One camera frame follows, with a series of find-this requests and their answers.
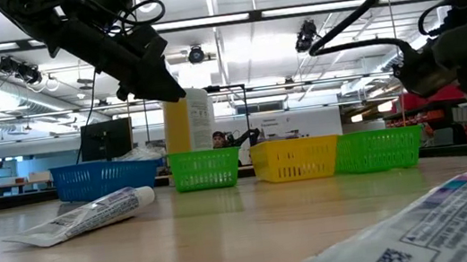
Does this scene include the blue plastic basket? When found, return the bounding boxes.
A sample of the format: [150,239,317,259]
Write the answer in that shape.
[48,153,169,207]

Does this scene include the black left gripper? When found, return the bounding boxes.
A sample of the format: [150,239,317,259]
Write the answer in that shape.
[48,2,188,118]

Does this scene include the black ceiling camera cluster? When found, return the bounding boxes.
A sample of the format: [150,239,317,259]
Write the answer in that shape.
[0,51,45,91]

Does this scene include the red storage bins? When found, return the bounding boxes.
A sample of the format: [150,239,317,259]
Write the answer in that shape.
[387,82,467,115]

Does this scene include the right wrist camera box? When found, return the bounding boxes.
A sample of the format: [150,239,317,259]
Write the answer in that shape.
[387,36,461,102]

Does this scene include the white toothpaste tube red accent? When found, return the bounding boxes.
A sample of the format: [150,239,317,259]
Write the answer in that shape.
[262,157,467,262]

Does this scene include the person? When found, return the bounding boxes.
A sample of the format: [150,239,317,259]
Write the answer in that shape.
[210,129,229,151]

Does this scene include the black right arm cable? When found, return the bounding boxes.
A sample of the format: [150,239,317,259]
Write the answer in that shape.
[300,0,422,76]

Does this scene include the white toothpaste tube purple print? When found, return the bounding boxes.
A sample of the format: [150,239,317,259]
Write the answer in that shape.
[0,183,162,254]

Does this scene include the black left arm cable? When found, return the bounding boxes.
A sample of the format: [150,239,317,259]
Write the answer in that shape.
[64,68,109,165]

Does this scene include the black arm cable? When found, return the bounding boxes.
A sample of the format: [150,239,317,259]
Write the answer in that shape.
[300,0,422,76]
[64,68,109,165]

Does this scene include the clear plastic bag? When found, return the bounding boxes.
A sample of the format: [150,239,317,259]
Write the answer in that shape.
[112,142,167,166]

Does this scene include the green plastic basket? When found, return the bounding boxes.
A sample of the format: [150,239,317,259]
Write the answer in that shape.
[330,122,428,178]
[166,144,246,196]

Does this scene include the white yellow disinfecting wipes canister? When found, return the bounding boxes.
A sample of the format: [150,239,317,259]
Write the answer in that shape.
[159,84,221,157]

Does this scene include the yellow plastic basket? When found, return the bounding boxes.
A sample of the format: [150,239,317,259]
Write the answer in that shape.
[247,131,345,188]

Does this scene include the black monitor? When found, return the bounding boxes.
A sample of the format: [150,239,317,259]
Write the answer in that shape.
[76,116,137,165]

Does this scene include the black stand frame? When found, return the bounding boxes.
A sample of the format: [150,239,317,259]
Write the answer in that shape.
[203,81,255,149]

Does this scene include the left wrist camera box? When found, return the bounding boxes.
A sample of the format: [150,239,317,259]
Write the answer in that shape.
[62,0,137,36]

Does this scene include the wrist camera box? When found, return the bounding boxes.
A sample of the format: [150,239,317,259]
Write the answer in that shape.
[387,36,461,102]
[62,0,137,36]

